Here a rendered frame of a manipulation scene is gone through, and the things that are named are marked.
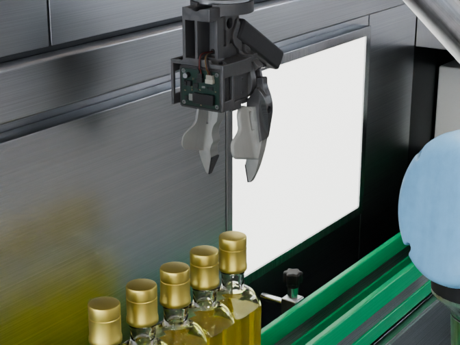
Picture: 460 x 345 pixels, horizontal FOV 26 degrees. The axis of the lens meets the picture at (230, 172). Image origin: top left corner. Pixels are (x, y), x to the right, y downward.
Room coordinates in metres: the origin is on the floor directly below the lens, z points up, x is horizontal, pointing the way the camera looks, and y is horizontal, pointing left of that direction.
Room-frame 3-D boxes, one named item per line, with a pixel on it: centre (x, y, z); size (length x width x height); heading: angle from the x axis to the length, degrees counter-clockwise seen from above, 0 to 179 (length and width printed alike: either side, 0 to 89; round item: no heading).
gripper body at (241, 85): (1.11, 0.01, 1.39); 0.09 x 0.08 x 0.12; 146
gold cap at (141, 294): (0.99, 0.10, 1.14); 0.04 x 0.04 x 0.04
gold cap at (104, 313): (0.94, 0.13, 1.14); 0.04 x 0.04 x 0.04
